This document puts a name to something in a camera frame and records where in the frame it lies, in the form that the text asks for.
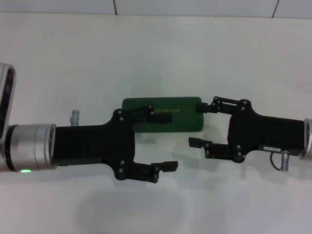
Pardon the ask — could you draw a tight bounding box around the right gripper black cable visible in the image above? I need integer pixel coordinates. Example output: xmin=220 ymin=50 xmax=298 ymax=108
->
xmin=270 ymin=150 xmax=291 ymax=172

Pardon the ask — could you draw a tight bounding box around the silver left wrist plug stub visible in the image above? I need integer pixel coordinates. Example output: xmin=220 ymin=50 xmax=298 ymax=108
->
xmin=69 ymin=109 xmax=81 ymax=127

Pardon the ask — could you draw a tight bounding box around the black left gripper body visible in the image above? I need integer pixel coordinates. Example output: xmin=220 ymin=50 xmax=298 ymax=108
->
xmin=55 ymin=109 xmax=137 ymax=181

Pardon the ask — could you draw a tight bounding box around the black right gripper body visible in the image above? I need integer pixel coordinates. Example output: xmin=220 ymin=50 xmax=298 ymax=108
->
xmin=225 ymin=98 xmax=308 ymax=163

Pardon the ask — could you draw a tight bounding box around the green glasses case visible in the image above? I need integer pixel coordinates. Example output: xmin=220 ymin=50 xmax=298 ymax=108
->
xmin=121 ymin=97 xmax=206 ymax=134

